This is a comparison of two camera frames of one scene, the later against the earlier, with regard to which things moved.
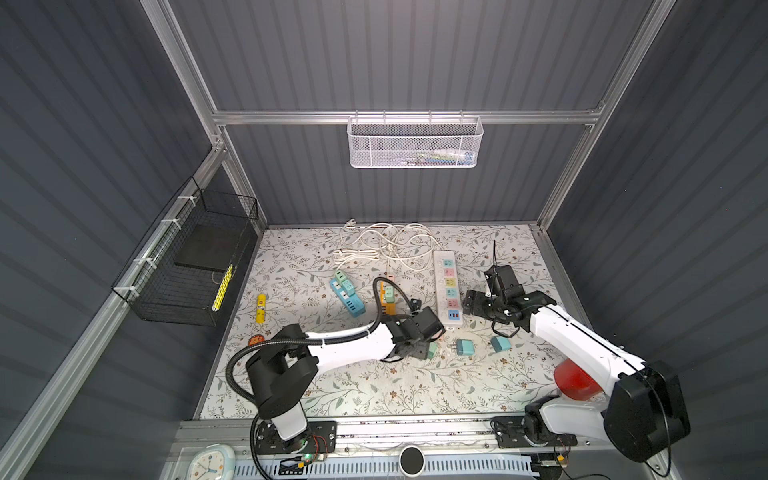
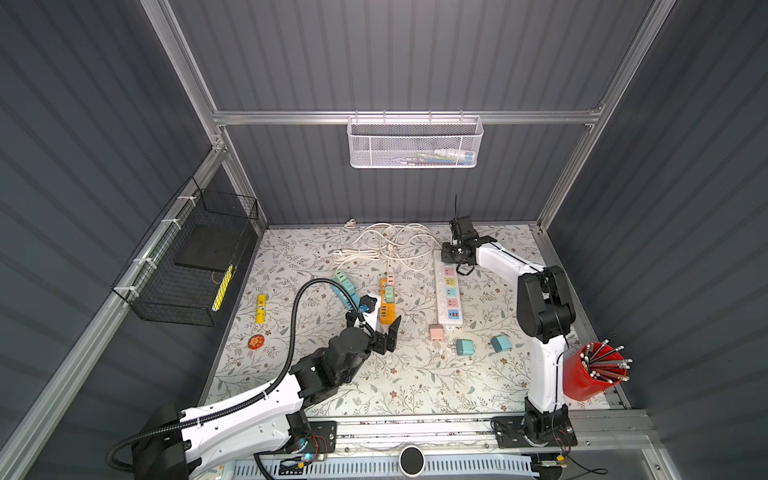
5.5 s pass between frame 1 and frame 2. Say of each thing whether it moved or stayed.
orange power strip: stayed
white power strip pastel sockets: stayed
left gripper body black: moved
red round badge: stayed
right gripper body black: moved
